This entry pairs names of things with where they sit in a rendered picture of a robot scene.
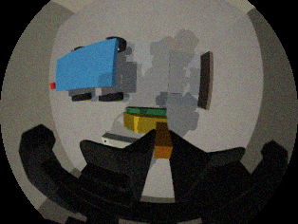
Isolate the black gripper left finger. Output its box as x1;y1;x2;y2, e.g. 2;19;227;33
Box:
80;130;157;201

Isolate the red-headed metal pin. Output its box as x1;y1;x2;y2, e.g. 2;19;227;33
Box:
50;82;56;89

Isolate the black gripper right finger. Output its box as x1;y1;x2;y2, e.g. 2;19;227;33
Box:
169;130;245;203

